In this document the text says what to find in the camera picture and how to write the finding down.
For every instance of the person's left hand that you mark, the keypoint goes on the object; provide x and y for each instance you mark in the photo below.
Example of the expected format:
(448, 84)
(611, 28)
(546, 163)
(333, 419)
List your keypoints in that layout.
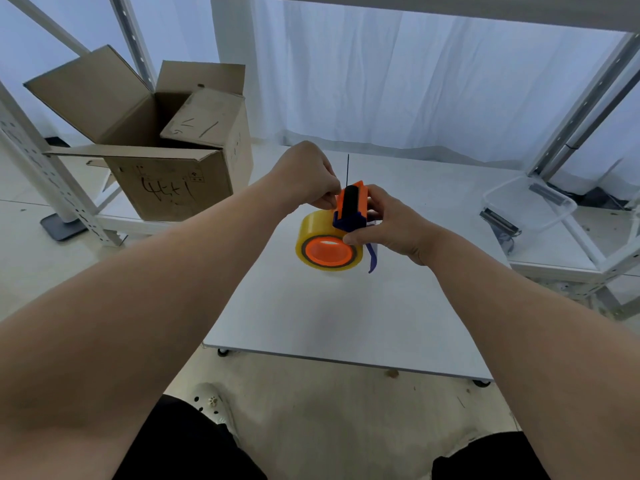
(302, 174)

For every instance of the person's right hand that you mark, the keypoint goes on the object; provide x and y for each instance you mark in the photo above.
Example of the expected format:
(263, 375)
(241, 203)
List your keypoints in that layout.
(400, 229)

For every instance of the person's right thumb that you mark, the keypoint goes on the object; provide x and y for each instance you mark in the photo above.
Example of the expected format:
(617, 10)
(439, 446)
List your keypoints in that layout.
(361, 236)

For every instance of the person's left fingers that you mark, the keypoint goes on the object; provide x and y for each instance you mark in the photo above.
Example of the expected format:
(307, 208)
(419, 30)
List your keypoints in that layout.
(327, 199)

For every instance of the orange and blue tape dispenser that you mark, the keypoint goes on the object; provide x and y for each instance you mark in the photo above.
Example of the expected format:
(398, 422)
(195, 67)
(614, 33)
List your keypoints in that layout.
(350, 207)

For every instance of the yellowish clear packing tape roll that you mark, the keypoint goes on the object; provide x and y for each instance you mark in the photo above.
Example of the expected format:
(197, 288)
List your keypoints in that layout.
(316, 229)

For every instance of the person's left forearm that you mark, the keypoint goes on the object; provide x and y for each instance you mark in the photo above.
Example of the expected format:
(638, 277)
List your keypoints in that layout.
(150, 304)

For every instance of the person's right forearm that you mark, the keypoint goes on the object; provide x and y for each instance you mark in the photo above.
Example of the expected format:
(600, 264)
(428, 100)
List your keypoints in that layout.
(530, 344)

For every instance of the grey metal latch clip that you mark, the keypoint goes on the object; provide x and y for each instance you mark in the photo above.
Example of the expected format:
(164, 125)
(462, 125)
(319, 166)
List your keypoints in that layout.
(500, 222)
(547, 193)

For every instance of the white curtain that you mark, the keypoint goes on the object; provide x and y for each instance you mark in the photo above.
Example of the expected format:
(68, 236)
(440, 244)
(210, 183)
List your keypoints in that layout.
(400, 79)

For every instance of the open brown cardboard box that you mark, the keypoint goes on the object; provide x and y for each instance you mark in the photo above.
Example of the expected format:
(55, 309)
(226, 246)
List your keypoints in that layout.
(165, 179)

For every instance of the clear plastic container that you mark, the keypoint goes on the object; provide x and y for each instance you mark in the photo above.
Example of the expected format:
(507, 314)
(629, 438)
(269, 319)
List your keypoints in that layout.
(525, 207)

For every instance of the white perforated clog shoe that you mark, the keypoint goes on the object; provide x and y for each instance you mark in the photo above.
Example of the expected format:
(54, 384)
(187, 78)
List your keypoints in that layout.
(215, 404)

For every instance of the white perforated metal rack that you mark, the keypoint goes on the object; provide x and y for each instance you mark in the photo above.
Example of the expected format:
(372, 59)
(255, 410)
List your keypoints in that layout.
(575, 124)
(35, 154)

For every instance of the black shorts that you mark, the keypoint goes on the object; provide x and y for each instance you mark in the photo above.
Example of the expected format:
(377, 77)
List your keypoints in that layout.
(190, 444)

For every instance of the black flat base plate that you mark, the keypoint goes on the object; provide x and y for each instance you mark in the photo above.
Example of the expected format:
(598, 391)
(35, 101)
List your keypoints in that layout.
(62, 227)

